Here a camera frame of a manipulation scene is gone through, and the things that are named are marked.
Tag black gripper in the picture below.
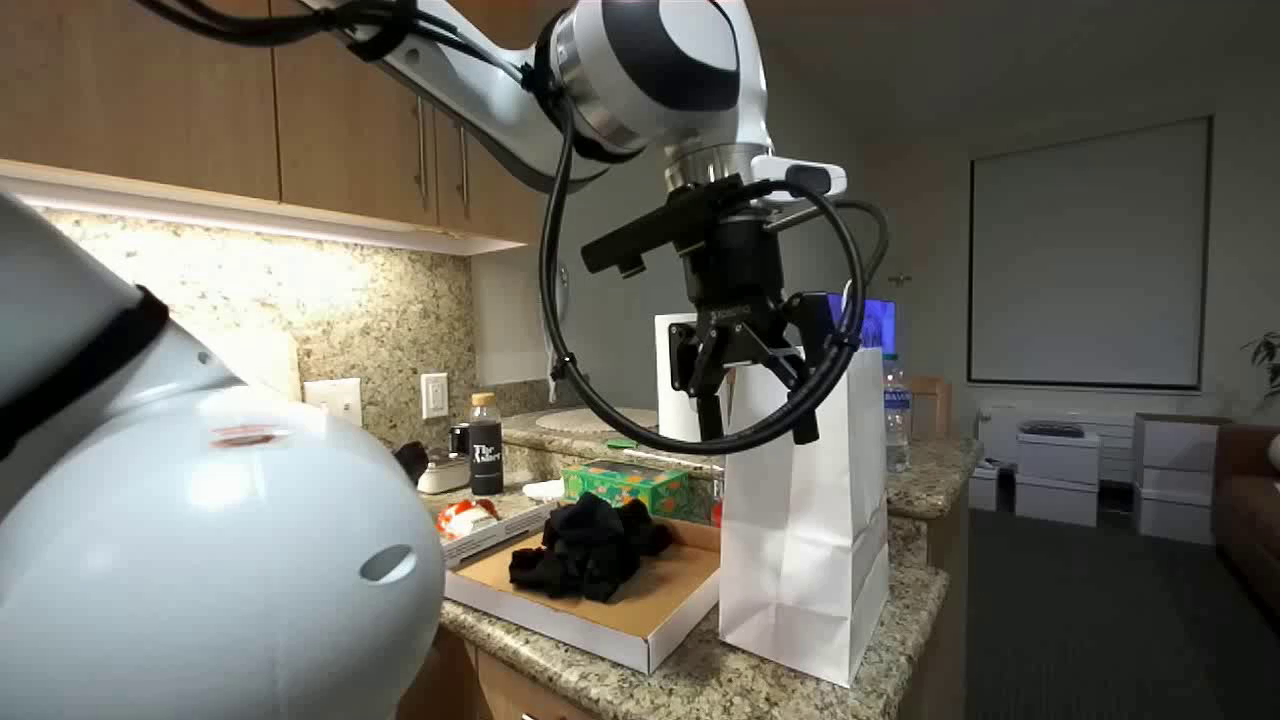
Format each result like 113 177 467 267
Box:
670 183 861 451

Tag wooden chair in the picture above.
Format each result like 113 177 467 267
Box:
907 373 961 448

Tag dark sauce bottle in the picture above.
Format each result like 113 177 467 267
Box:
466 387 507 500

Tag round woven placemat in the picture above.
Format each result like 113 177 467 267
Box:
531 404 666 444

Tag green floral tissue box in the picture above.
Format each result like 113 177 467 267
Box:
561 460 722 530

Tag white wall outlet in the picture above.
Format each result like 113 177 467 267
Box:
417 367 456 423

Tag flat cardboard box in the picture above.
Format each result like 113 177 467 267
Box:
440 511 730 680

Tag white wall switch plate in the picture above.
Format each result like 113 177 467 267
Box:
300 378 370 433

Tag red and white packet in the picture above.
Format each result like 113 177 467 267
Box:
438 495 507 545

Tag clear water bottle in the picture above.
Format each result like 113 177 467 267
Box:
882 359 919 471

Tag white roller screen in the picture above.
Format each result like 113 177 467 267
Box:
966 114 1218 392

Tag white paper bag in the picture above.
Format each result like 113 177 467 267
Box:
715 335 898 693

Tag brown sofa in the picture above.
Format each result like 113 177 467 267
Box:
1213 420 1280 631

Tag glowing blue monitor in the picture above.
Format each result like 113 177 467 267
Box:
823 287 899 359

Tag wooden lower cabinet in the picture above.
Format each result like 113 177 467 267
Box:
398 623 599 720

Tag small white storage box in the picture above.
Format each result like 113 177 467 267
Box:
968 458 1003 517

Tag green houseplant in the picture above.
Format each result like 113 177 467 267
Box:
1247 328 1280 412

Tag wooden upper cabinets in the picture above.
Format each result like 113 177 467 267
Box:
0 0 553 262

